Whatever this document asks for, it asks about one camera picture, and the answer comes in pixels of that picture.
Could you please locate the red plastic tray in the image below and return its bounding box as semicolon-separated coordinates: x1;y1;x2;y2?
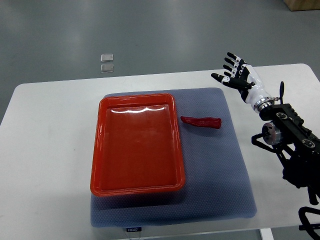
90;93;186;197

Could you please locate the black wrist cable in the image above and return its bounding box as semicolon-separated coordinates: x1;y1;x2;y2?
273;81;285;105

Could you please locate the black table control panel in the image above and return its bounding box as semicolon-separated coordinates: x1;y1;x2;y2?
125;226;142;233

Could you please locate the red pepper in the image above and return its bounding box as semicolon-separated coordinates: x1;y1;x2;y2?
180;116;222;129

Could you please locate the white table leg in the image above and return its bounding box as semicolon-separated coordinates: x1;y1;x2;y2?
259;228;274;240

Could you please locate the cardboard box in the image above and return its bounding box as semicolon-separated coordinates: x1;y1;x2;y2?
283;0;320;12

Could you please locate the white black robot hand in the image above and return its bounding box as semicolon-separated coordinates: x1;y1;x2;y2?
211;52;275;113

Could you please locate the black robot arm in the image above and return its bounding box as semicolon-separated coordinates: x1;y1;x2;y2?
251;103;320;240

